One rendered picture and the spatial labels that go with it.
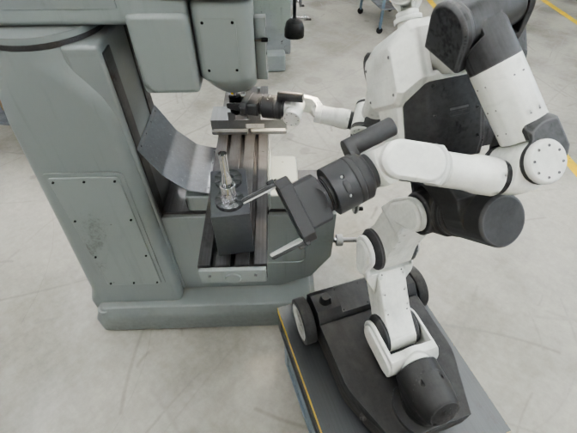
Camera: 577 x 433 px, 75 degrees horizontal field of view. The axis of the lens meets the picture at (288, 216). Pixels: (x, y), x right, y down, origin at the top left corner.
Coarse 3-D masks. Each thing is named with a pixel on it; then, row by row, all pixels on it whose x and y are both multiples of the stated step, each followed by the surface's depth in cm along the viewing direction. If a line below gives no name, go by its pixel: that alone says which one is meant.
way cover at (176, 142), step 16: (160, 112) 165; (160, 128) 161; (144, 144) 147; (160, 144) 156; (176, 144) 167; (192, 144) 176; (160, 160) 153; (176, 160) 162; (192, 160) 170; (208, 160) 173; (176, 176) 156; (192, 176) 163; (208, 176) 166; (208, 192) 159
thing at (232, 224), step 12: (240, 168) 129; (216, 180) 123; (240, 180) 123; (216, 192) 121; (240, 192) 119; (216, 204) 115; (228, 204) 115; (240, 204) 116; (216, 216) 114; (228, 216) 114; (240, 216) 115; (216, 228) 117; (228, 228) 118; (240, 228) 119; (216, 240) 121; (228, 240) 122; (240, 240) 123; (252, 240) 124; (228, 252) 126; (240, 252) 127
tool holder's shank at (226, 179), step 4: (220, 152) 105; (224, 152) 105; (220, 156) 104; (224, 156) 105; (220, 160) 105; (224, 160) 105; (220, 164) 106; (224, 164) 106; (224, 168) 107; (228, 168) 108; (224, 172) 108; (228, 172) 109; (224, 176) 109; (228, 176) 110; (224, 180) 110; (228, 180) 110; (224, 184) 111; (228, 184) 111
